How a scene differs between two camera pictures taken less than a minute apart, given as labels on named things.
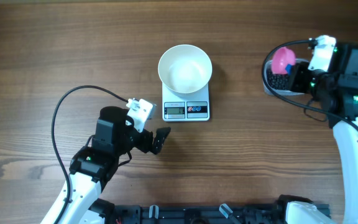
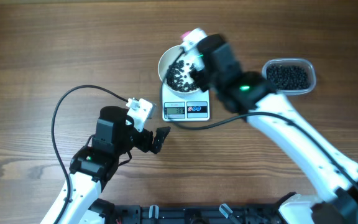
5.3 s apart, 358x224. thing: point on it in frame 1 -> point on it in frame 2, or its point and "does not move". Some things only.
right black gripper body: [305, 81] -> [202, 79]
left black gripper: [145, 145] does not move
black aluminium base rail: [153, 214] does not move
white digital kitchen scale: [189, 107] does not move
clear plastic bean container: [279, 84] does not move
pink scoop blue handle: [283, 60] -> [183, 35]
